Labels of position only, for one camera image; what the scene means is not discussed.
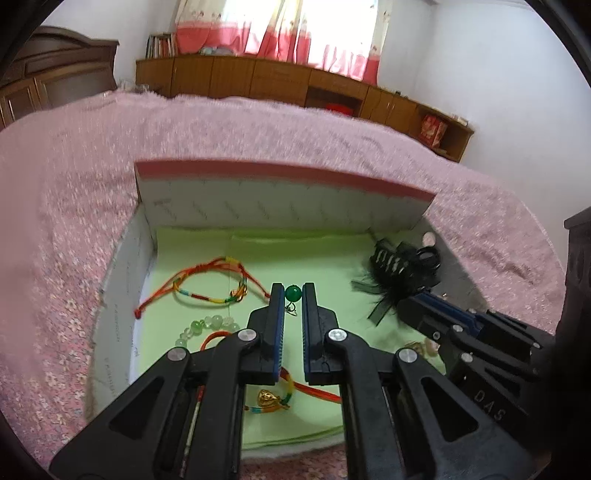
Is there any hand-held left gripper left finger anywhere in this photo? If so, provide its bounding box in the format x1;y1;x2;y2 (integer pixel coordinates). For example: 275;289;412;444
48;282;287;480

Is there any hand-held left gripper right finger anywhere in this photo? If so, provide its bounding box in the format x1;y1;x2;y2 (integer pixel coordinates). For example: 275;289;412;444
302;281;539;480

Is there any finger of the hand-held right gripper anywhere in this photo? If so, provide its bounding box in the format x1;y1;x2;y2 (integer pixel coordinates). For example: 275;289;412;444
397;295;541;384
413;290;557;356

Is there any gold pearl brooch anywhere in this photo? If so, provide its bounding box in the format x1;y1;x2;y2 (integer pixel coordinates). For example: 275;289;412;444
402;339;441;356

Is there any green bead earring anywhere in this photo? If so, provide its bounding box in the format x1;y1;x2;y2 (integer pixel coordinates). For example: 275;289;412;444
284;285;303;319

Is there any pale green bead bracelet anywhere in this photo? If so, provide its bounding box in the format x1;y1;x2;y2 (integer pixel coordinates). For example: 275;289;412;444
174;315;241;349

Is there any gold pendant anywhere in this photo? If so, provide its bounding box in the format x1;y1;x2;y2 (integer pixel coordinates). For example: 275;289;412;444
252;389;289;414

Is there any black bow hair claw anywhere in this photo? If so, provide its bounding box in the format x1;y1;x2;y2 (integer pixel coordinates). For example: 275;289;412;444
351;237;441;324

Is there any red rainbow cord bracelet gold charm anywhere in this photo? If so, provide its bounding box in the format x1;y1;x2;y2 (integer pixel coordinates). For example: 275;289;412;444
134;256;273;320

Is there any red cardboard box green lining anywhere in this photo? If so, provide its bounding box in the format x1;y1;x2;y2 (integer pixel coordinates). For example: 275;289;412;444
88;159;437;462

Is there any dark wooden furniture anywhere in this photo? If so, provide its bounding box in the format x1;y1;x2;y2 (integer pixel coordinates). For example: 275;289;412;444
554;208;591;416

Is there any red printed box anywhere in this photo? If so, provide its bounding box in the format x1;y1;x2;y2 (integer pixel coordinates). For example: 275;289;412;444
419;114;448;147

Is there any long wooden cabinet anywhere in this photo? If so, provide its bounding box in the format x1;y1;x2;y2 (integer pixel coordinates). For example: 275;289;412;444
135;55;476;163

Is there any white pink floral curtain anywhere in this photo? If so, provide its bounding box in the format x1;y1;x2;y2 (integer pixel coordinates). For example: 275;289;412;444
174;0;393;86

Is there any row of books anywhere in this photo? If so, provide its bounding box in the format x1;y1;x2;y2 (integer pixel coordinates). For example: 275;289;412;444
145;33;177;59

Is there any dark wooden headboard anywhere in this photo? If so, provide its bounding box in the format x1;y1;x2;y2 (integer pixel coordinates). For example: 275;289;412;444
0;25;120;132

